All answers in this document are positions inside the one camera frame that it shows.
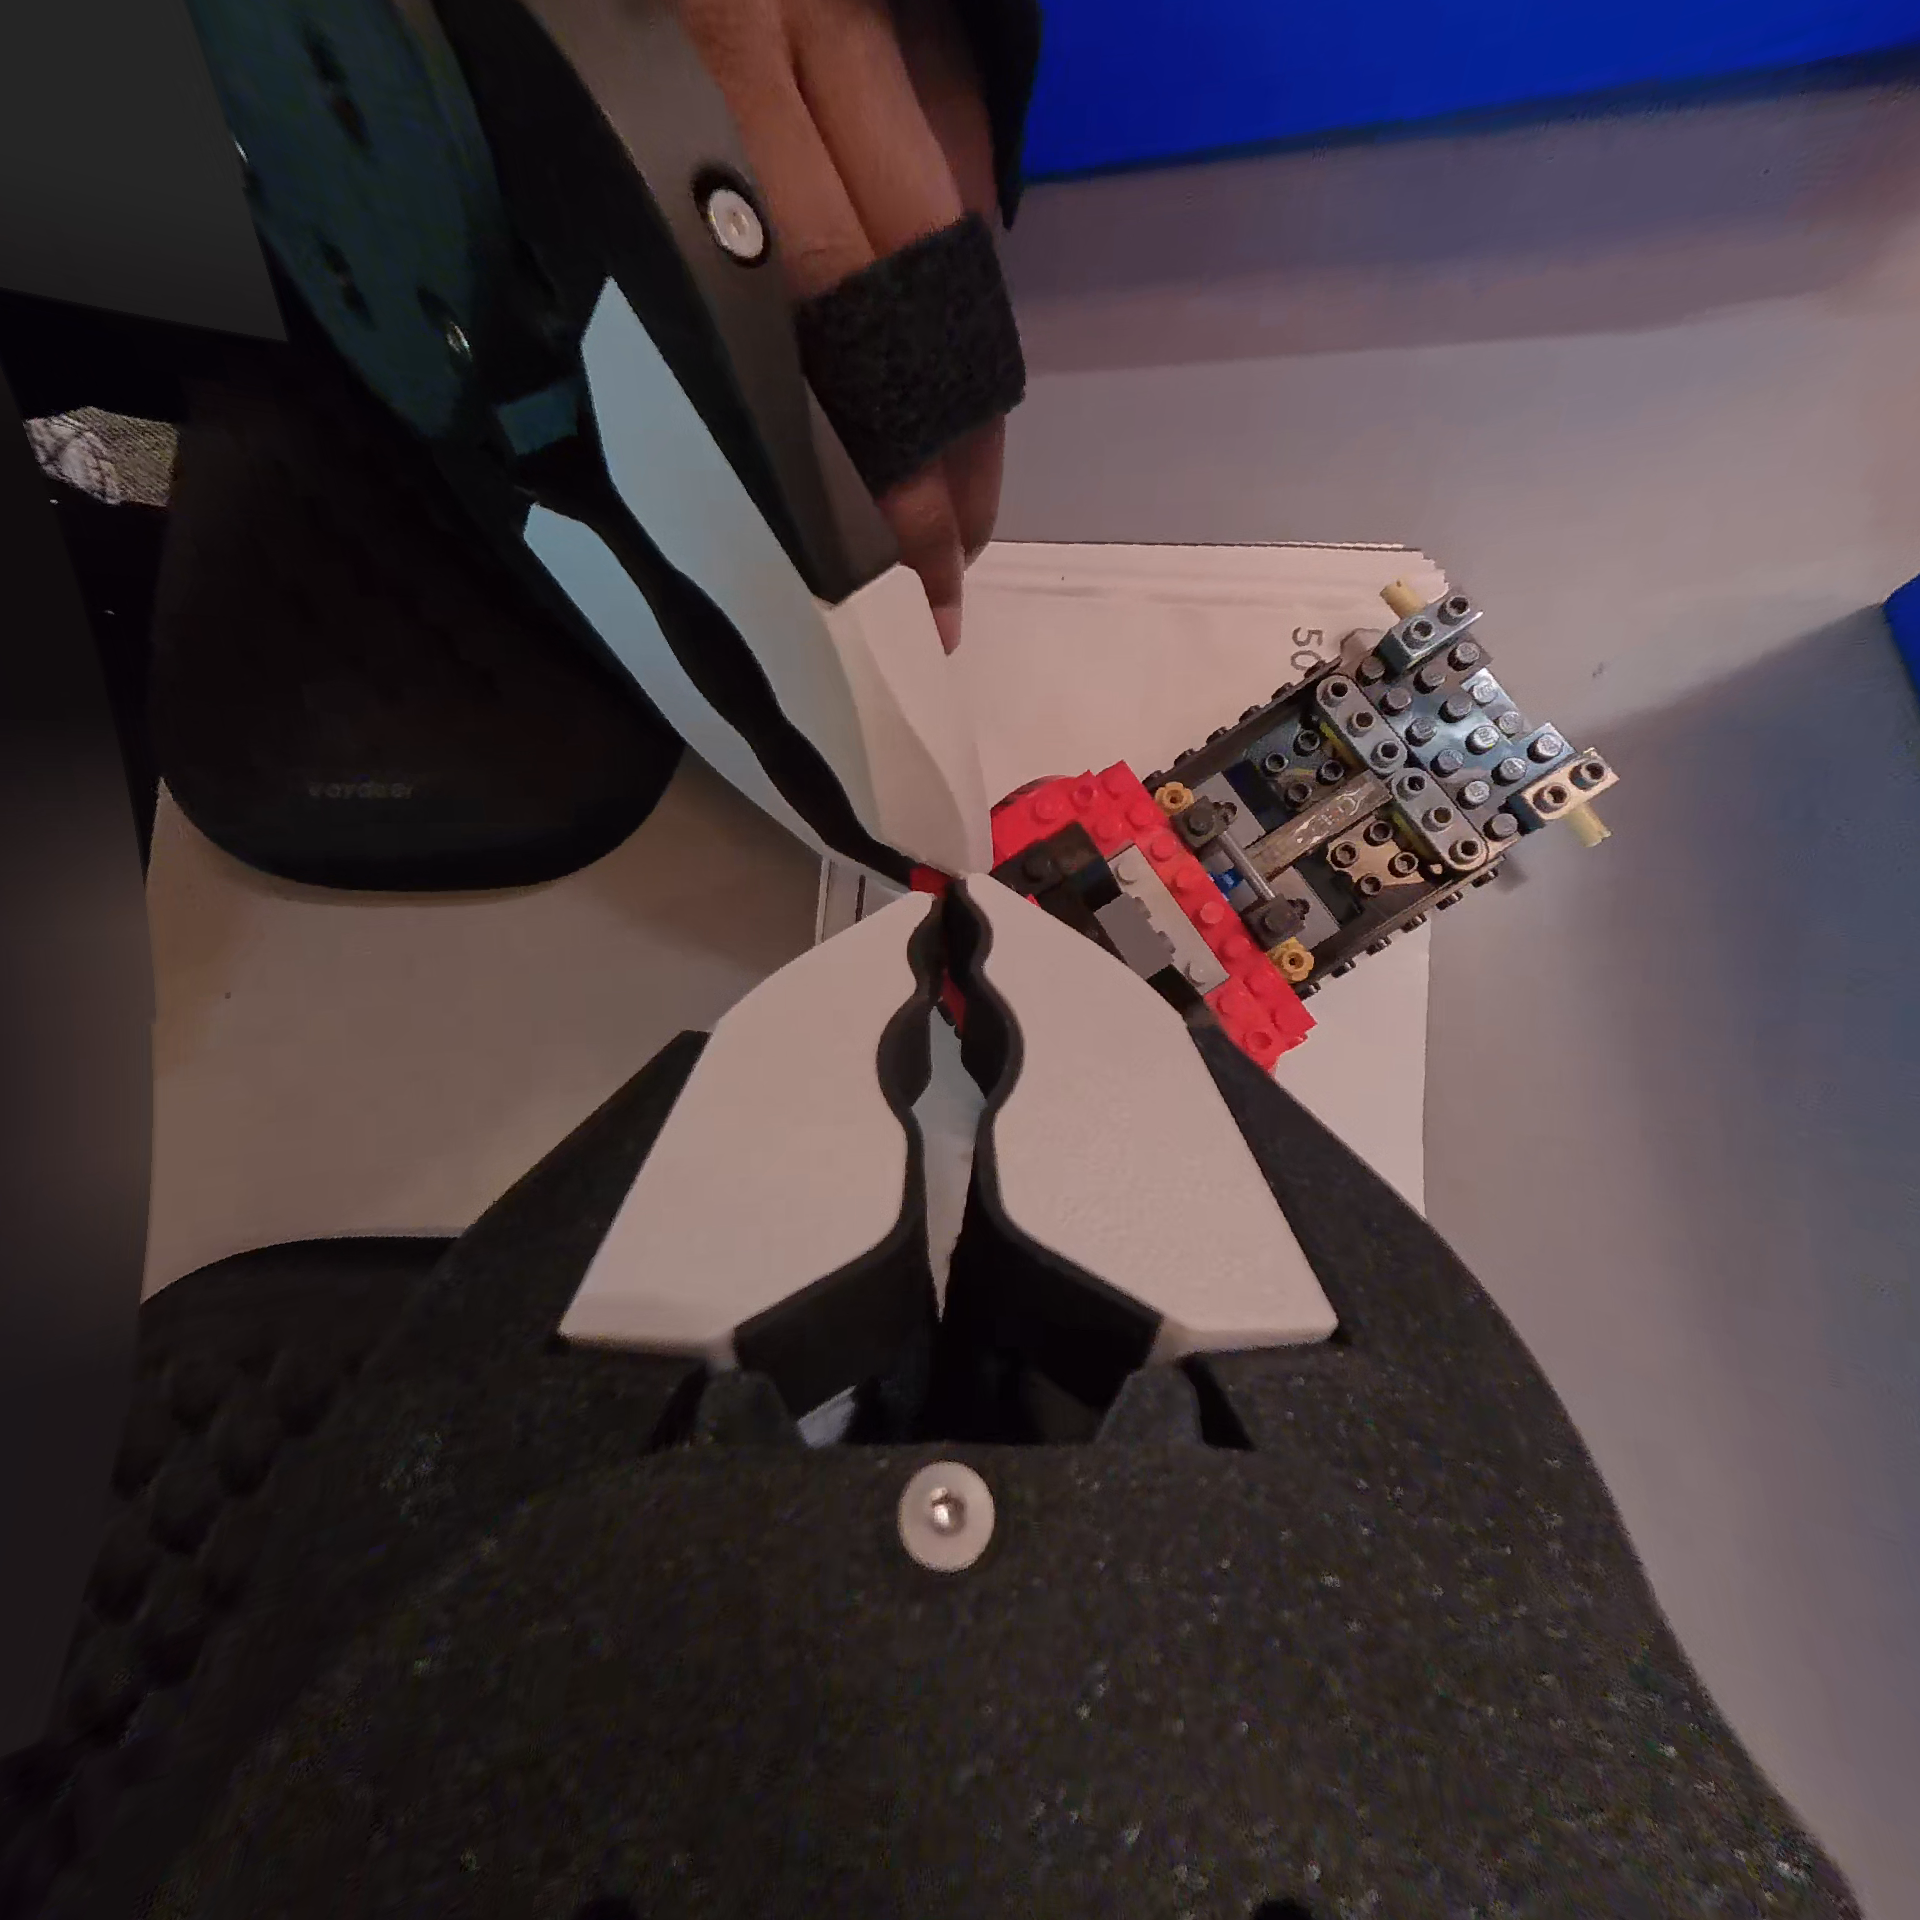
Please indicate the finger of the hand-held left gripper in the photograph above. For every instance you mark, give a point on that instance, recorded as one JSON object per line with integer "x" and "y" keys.
{"x": 885, "y": 708}
{"x": 674, "y": 675}

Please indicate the black quilted pad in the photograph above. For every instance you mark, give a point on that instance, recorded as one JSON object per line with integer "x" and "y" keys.
{"x": 392, "y": 692}
{"x": 210, "y": 1500}

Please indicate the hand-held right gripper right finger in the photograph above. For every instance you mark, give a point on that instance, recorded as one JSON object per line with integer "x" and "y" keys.
{"x": 1154, "y": 1187}

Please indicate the red and black lego car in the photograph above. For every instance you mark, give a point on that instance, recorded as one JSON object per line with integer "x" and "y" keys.
{"x": 1412, "y": 751}

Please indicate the person's left hand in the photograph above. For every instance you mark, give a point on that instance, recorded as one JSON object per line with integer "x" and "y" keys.
{"x": 841, "y": 122}

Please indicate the blue plastic bin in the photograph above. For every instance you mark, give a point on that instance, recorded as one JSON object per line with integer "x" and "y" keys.
{"x": 1441, "y": 76}
{"x": 1906, "y": 633}

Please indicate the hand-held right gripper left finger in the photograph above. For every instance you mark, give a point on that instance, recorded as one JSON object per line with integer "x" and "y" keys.
{"x": 751, "y": 1171}

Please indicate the lego instruction booklet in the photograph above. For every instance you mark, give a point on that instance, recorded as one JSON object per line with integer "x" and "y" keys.
{"x": 1200, "y": 645}

